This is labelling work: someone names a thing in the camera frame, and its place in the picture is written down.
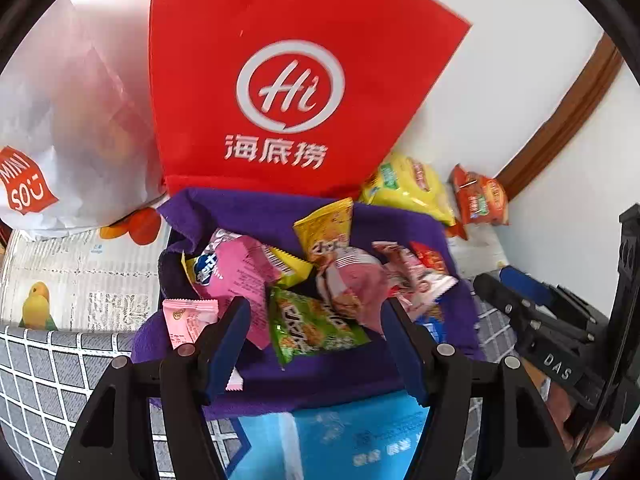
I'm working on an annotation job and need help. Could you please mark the yellow packet with barcode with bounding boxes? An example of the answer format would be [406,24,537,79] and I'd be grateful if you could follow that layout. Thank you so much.
[262,245,313,288]

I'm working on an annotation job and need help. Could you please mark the grey checked mat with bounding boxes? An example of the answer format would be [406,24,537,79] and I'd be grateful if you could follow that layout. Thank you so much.
[0,280,551,480]

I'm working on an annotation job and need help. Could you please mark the blue tissue pack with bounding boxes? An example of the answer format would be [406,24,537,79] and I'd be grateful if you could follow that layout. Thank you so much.
[225,390,436,480]

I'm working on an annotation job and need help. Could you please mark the white plastic bag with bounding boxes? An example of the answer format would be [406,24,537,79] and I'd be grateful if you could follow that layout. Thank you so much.
[0,0,168,236]

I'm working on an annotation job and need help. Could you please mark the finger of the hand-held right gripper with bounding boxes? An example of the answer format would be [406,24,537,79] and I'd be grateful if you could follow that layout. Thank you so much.
[499,265,608,328]
[472,273,591,346]

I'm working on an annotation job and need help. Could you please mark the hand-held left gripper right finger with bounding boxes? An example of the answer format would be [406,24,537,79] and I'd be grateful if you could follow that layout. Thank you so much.
[382,297,576,480]

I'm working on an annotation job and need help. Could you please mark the yellow chip bag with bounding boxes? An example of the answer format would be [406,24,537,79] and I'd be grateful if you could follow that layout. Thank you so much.
[361,152,458,226]

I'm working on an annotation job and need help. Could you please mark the purple cloth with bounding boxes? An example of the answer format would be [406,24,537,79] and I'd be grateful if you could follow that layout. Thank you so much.
[131,186,486,421]

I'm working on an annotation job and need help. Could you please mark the pink peach candy packet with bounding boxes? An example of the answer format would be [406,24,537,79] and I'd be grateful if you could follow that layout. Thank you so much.
[161,297,244,392]

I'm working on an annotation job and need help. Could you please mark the red paper bag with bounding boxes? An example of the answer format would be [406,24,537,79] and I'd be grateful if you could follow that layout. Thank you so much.
[148,0,472,200]

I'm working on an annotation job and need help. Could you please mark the white and blue snack packet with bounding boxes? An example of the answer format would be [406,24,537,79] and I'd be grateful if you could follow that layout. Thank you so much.
[415,305,446,346]

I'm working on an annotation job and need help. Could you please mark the magenta snack packet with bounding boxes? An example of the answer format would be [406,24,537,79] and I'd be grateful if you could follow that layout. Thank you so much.
[212,235,283,350]

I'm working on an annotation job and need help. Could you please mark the person's right hand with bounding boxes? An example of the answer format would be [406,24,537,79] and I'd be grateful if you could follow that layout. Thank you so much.
[542,375,608,461]

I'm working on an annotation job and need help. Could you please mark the green snack packet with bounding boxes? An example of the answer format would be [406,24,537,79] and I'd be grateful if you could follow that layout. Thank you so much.
[267,285,371,368]

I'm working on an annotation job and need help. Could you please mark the white and pink snack packet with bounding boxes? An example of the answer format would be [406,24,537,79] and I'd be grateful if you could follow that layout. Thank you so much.
[371,241,458,321]

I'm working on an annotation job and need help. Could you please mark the small red snack packet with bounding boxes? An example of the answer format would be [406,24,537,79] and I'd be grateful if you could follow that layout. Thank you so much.
[409,241,448,273]

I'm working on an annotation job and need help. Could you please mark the brown door frame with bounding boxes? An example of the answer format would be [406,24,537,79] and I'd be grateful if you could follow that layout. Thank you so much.
[497,32,623,193]

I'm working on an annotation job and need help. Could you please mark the yellow packet with blue logo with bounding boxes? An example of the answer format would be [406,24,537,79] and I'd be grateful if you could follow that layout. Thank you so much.
[180,247,223,303]

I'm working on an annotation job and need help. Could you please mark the yellow snack packet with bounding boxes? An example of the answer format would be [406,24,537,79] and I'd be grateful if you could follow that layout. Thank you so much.
[292,197,355,266]

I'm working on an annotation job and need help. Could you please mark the orange chip bag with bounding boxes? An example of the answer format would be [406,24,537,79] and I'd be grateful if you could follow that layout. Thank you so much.
[448,163,510,226]

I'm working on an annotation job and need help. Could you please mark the puffy pink snack packet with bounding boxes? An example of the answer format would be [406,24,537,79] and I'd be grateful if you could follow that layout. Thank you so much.
[316,246,401,333]

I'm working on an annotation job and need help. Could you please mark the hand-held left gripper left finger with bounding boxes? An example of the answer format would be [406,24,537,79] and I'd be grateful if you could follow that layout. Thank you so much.
[55,297,251,480]

